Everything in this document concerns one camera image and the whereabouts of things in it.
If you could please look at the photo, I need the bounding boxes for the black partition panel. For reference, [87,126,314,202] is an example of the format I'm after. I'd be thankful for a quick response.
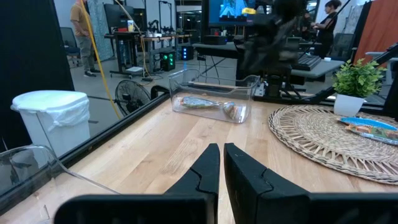
[0,0,75,153]

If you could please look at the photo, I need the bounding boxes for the grey desk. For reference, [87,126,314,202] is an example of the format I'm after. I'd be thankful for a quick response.
[192,42,346,79]

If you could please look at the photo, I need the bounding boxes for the orange partition panel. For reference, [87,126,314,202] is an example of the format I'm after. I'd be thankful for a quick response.
[353,0,398,65]

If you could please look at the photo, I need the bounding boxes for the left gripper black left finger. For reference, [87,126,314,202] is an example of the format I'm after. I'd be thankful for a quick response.
[53,142,221,224]

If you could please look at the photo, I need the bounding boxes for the black floor fan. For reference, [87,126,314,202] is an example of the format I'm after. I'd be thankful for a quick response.
[114,79,170,118]

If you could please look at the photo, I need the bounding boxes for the computer tower green lights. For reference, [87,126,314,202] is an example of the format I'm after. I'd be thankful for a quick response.
[159,50,177,72]

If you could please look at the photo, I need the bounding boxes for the small green potted plant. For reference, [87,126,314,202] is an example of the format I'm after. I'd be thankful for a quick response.
[331,58,388,118]

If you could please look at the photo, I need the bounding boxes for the large display screen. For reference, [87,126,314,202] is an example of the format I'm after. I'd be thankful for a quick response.
[207,0,261,27]

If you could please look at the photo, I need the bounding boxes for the black background workbench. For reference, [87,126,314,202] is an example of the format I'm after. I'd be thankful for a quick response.
[104,30,192,77]

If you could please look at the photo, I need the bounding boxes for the clear plastic container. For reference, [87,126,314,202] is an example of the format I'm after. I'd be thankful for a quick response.
[0,144,121,200]
[169,68,261,124]

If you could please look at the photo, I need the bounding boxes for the person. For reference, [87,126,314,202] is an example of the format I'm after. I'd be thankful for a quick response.
[310,0,343,60]
[69,0,101,78]

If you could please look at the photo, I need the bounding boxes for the white trash bin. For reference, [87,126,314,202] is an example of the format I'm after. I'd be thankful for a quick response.
[11,90,91,158]

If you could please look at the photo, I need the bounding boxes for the blue granola bar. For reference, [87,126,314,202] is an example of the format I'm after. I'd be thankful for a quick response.
[180,95,225,110]
[338,116,398,131]
[222,101,248,121]

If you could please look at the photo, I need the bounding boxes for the yellow cable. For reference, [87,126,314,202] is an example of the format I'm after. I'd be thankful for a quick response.
[79,0,123,121]

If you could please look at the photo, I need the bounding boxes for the computer tower blue lights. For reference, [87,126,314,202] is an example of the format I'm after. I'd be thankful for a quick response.
[181,45,195,62]

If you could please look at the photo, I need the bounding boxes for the blue snack packet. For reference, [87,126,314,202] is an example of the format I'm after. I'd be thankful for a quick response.
[344,123,398,146]

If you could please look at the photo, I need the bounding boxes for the round wicker placemat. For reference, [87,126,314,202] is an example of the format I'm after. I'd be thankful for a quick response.
[267,104,398,187]

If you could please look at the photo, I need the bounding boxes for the blue office chair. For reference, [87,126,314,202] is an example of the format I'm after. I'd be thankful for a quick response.
[60,26,82,60]

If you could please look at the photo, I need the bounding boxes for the black backlit keyboard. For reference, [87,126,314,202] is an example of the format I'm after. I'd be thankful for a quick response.
[291,53,323,72]

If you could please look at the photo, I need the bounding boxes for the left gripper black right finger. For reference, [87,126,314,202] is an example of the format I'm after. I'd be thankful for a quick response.
[223,142,398,224]

